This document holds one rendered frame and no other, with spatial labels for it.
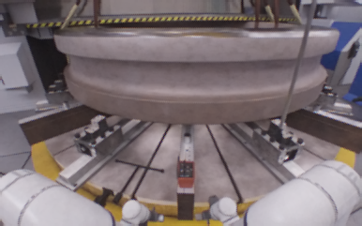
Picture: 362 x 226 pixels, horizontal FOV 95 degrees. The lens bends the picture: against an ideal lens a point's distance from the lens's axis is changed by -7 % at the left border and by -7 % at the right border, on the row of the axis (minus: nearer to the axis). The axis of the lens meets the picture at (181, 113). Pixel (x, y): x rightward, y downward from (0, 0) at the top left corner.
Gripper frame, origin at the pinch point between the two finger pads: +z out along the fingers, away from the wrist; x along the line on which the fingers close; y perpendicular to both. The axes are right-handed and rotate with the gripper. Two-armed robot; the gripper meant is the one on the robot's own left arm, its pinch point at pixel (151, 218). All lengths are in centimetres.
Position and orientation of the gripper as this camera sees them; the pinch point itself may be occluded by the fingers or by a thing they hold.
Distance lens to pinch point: 130.0
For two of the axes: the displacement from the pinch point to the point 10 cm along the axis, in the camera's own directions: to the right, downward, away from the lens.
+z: 1.7, 6.1, 7.7
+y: 0.7, -7.9, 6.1
